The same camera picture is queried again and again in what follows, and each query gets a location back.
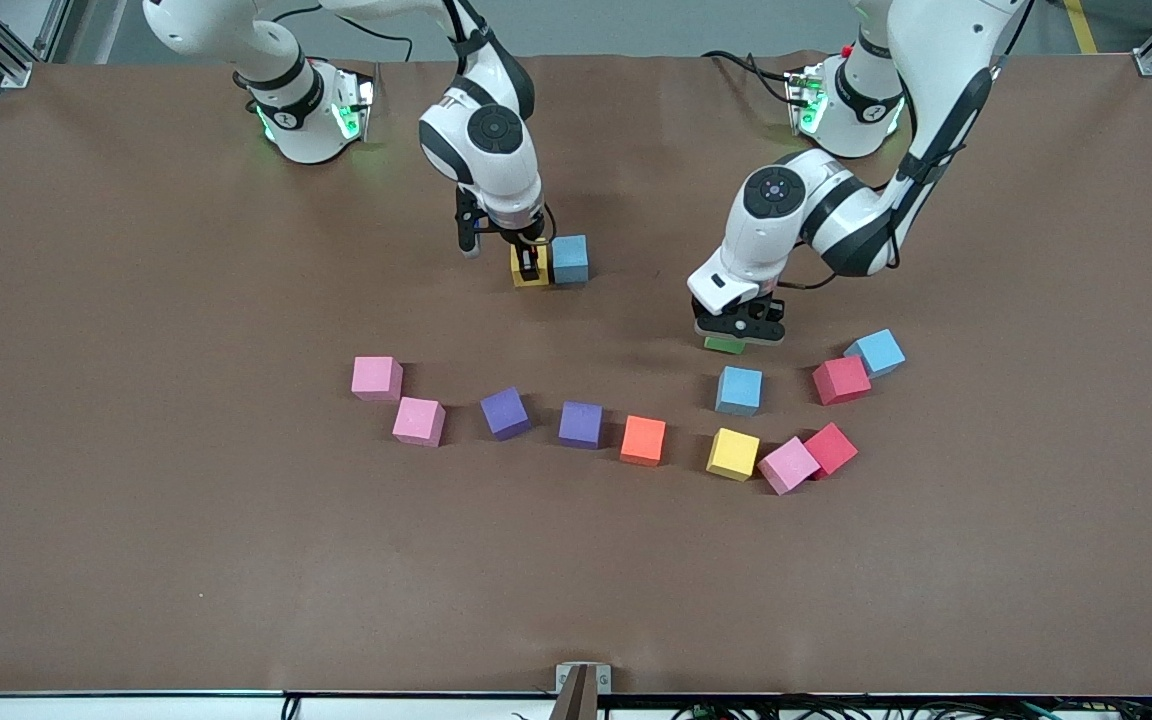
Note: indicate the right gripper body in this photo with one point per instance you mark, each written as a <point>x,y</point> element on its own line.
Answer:
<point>522,240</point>

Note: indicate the green foam cube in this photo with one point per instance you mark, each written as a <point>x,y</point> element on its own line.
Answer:
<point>724,347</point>

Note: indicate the yellow foam cube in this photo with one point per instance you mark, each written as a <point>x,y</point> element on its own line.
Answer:
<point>733,452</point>
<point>516,280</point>

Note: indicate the blue foam cube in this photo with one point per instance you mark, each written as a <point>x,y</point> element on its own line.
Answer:
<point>570,260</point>
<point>739,389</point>
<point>878,351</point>

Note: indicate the pink foam cube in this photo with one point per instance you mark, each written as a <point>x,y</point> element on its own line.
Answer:
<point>418,419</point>
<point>788,464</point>
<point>377,376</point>

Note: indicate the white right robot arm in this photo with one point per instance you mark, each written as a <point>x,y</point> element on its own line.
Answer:
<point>491,175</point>

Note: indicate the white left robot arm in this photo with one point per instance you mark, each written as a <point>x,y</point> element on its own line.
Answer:
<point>836,215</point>

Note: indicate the red foam cube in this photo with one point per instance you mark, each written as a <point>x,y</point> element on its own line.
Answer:
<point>833,447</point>
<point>841,379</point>

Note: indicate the orange foam cube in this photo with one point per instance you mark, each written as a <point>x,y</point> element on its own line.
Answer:
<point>643,439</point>

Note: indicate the purple foam cube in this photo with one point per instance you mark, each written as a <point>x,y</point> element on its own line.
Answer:
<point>580,423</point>
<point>504,411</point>

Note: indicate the brown table cover sheet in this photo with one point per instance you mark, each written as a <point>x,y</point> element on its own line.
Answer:
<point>236,550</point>

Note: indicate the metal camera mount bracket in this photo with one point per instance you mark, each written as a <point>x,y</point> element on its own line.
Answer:
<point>583,690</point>

